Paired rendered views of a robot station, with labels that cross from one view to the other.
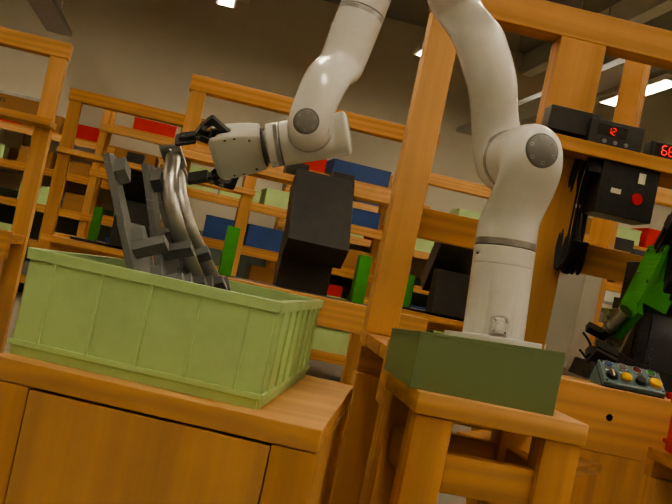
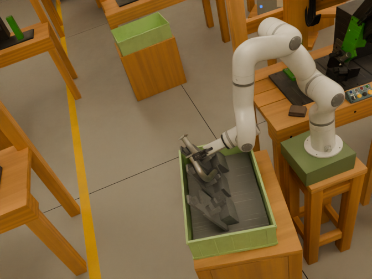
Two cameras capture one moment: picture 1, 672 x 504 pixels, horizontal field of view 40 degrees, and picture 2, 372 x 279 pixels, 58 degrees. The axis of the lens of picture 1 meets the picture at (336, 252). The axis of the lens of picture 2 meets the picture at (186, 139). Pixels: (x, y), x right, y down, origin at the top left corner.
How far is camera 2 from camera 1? 1.49 m
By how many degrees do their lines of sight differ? 43
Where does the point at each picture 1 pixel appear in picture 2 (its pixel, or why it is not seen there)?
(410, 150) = (233, 11)
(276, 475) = (292, 259)
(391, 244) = not seen: hidden behind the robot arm
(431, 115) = not seen: outside the picture
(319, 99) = (249, 139)
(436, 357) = (313, 176)
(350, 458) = not seen: hidden behind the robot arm
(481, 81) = (301, 76)
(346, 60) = (248, 109)
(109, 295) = (218, 242)
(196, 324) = (250, 238)
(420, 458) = (315, 200)
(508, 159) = (323, 107)
